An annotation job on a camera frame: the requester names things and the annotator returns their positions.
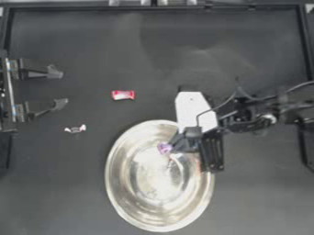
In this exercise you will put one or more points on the steel bowl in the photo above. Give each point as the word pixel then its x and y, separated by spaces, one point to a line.
pixel 159 214

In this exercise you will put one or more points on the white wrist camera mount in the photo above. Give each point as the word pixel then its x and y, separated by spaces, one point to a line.
pixel 190 107

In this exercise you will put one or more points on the red candy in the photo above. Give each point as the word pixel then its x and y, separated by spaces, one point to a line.
pixel 122 95

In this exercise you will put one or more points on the purple candy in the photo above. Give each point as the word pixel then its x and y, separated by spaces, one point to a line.
pixel 165 149

